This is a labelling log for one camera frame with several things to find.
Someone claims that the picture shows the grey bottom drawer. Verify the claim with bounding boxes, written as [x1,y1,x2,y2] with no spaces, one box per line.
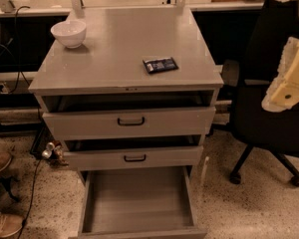
[78,166,206,239]

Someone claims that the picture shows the grey drawer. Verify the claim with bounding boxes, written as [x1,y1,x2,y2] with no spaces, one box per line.
[65,146,203,170]
[43,108,215,140]
[78,166,206,239]

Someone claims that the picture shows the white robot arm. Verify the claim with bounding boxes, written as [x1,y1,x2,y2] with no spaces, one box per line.
[261,0,299,113]

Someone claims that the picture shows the grey drawer cabinet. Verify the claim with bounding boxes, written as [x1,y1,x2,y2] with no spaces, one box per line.
[28,5,225,184]

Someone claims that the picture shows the grey middle drawer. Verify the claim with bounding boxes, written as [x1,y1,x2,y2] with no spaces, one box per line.
[65,146,203,170]

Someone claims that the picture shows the grey top drawer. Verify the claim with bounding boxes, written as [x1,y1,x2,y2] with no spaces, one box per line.
[43,108,215,140]

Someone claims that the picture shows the brown shoe near bottom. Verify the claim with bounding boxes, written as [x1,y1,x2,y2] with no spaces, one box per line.
[0,213,23,238]

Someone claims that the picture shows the black office chair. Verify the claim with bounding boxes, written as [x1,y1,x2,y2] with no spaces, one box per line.
[223,0,299,186]

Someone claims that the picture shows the dark blue snack packet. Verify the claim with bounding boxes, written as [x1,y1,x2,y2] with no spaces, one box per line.
[143,57,178,74]

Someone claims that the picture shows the white bowl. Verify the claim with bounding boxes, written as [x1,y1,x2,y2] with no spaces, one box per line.
[51,20,87,49]

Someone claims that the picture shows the metal cans cluster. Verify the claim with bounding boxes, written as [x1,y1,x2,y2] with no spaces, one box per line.
[42,140,68,166]

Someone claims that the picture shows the black power cable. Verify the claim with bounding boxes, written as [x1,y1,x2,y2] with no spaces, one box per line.
[8,5,44,239]

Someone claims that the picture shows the wall power outlet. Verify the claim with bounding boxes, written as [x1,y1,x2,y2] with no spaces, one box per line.
[0,82,10,94]

